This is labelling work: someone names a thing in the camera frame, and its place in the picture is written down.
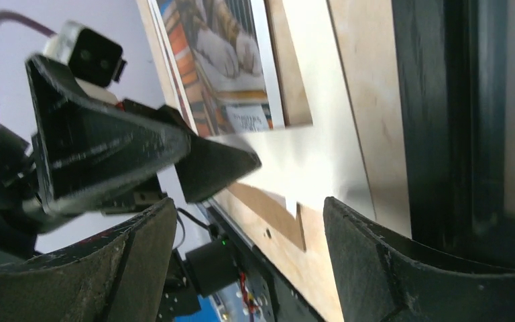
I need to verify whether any white mat board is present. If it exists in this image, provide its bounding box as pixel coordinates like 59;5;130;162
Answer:
148;0;414;239

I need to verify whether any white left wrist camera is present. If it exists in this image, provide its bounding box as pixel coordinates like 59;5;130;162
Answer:
42;20;127;105

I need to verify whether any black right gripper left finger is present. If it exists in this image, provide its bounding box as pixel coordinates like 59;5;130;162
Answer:
0;198;177;321

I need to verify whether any cat photo print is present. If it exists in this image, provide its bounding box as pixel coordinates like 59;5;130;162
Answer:
149;1;284;137

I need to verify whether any black picture frame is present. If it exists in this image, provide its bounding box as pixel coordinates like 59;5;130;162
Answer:
392;1;515;268

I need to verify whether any brown backing board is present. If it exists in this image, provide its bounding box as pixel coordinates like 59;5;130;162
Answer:
227;1;312;252

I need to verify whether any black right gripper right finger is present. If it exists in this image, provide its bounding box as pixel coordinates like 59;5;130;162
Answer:
323;197;515;321

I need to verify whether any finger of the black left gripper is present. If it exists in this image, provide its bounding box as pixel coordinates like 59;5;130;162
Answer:
175;134;262;203

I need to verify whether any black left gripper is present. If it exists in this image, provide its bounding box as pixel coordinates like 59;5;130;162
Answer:
0;54;190;235

